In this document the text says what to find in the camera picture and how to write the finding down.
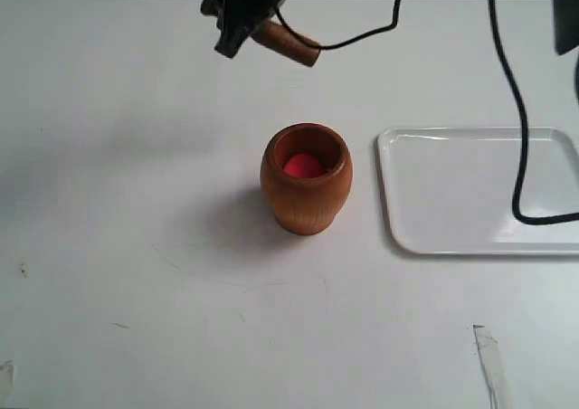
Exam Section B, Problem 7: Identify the thin black cable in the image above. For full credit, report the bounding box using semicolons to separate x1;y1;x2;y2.
275;0;413;51

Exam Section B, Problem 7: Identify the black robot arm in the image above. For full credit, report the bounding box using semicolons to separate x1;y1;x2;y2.
200;0;578;67

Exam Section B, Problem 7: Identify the thick black cable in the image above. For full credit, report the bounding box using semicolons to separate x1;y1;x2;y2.
482;0;579;225

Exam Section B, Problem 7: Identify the red ball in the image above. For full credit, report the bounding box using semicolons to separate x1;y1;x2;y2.
283;153;326;178

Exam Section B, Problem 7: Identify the wooden mortar cup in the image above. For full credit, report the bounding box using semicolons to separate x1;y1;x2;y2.
260;123;353;235

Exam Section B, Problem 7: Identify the clear tape piece left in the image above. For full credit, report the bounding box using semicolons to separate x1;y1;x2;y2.
0;360;14;393

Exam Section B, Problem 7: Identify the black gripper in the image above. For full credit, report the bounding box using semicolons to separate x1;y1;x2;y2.
214;0;284;59

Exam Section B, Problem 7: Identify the clear tape strip right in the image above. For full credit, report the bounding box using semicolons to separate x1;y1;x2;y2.
473;325;511;409

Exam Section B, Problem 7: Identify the brown wooden pestle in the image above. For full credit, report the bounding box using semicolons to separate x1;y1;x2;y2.
201;0;323;69

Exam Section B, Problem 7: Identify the white rectangular tray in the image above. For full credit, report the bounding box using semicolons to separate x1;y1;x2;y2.
376;127;578;255

